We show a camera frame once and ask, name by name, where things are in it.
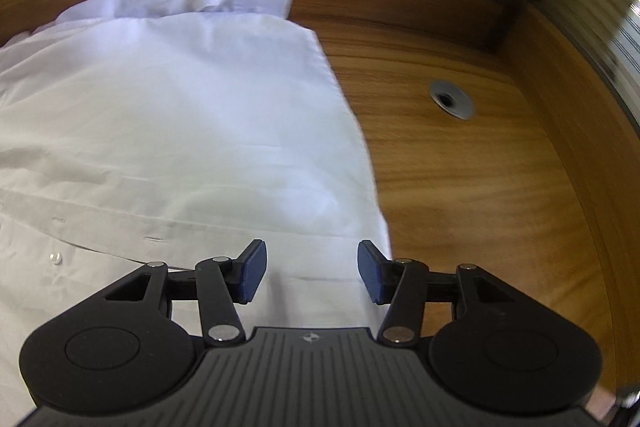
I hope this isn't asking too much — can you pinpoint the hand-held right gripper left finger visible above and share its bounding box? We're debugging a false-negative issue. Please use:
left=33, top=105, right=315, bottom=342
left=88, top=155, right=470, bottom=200
left=105, top=238, right=268, bottom=348

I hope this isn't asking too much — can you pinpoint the white shirt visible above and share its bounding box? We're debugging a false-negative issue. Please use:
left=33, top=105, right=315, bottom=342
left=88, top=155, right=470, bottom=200
left=0, top=0, right=393, bottom=427

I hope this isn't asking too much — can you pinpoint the silver desk grommet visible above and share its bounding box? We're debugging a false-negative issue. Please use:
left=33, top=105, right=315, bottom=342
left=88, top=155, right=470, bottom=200
left=430, top=79, right=475, bottom=120

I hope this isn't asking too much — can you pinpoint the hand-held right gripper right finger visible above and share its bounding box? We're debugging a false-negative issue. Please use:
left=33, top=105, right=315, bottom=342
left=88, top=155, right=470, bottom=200
left=356, top=239, right=518, bottom=348

